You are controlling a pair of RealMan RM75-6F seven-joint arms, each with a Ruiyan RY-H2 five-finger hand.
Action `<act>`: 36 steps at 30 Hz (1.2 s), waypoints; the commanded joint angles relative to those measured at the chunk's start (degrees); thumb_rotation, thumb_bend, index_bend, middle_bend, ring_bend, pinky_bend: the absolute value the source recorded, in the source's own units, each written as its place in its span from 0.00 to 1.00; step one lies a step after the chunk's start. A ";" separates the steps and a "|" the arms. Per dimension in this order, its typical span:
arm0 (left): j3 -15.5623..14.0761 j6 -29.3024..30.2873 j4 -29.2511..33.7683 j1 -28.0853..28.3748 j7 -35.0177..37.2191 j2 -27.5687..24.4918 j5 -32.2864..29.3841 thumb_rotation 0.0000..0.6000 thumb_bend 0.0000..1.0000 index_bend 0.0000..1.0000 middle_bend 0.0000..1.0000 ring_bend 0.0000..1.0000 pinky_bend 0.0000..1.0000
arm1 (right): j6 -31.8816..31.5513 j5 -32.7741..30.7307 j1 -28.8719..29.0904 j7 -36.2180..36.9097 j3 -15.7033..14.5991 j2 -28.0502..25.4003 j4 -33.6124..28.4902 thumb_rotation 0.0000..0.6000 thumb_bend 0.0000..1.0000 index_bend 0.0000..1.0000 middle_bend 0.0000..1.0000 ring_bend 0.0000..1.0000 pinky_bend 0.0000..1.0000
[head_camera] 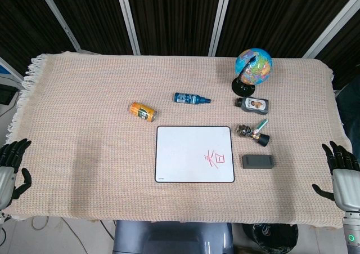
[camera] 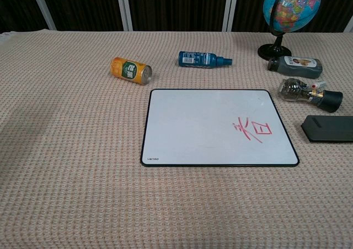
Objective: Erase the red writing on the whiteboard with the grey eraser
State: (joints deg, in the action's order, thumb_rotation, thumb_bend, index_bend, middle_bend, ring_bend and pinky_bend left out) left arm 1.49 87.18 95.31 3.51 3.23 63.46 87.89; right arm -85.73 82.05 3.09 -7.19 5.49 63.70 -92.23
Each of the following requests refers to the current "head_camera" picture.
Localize dark sauce bottle with label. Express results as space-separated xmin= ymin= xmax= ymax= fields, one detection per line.
xmin=233 ymin=96 xmax=269 ymax=115

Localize black box device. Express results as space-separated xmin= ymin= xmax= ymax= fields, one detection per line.
xmin=0 ymin=85 xmax=17 ymax=106

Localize silver partition post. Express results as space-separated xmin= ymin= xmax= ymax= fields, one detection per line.
xmin=302 ymin=0 xmax=360 ymax=59
xmin=35 ymin=0 xmax=83 ymax=52
xmin=208 ymin=0 xmax=233 ymax=56
xmin=114 ymin=0 xmax=141 ymax=55

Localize white erasable writing board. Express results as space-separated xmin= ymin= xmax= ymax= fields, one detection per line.
xmin=154 ymin=125 xmax=236 ymax=184

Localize green marker pen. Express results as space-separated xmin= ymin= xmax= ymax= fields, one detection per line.
xmin=253 ymin=119 xmax=269 ymax=133

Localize small globe on black stand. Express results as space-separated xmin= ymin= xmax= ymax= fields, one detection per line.
xmin=231 ymin=48 xmax=274 ymax=95

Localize black bagged trash bin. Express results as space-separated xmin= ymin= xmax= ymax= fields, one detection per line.
xmin=242 ymin=222 xmax=299 ymax=254

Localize beige waffle-weave tablecloth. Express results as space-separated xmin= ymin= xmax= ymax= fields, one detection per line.
xmin=4 ymin=51 xmax=354 ymax=229

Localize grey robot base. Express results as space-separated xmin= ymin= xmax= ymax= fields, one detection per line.
xmin=112 ymin=220 xmax=234 ymax=254

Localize black chair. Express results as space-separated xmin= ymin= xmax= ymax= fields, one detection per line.
xmin=334 ymin=82 xmax=360 ymax=153

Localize orange drink can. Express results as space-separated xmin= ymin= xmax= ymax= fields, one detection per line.
xmin=129 ymin=101 xmax=158 ymax=123

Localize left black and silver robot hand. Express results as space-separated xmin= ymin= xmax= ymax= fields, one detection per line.
xmin=0 ymin=138 xmax=33 ymax=210

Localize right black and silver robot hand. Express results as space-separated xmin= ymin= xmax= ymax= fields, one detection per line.
xmin=311 ymin=140 xmax=360 ymax=211

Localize dark grey board eraser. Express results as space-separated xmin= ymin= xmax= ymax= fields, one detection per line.
xmin=241 ymin=153 xmax=275 ymax=170

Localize small glass bottle black cap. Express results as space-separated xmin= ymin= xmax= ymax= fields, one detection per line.
xmin=235 ymin=124 xmax=270 ymax=148

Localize blue spray bottle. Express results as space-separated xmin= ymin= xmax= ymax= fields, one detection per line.
xmin=173 ymin=92 xmax=212 ymax=105

